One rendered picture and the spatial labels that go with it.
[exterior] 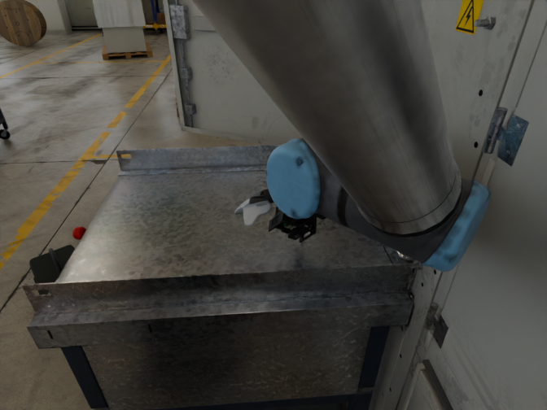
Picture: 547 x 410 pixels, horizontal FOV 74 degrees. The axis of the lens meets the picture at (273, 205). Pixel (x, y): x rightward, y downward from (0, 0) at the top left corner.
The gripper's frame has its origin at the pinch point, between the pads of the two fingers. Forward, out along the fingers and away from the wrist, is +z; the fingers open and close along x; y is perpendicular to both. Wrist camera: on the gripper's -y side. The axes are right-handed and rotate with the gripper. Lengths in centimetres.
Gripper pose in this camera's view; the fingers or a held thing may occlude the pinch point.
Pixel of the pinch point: (266, 221)
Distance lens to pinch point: 78.1
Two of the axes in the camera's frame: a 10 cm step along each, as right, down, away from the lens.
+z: -4.9, 4.2, 7.6
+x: 8.7, 3.4, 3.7
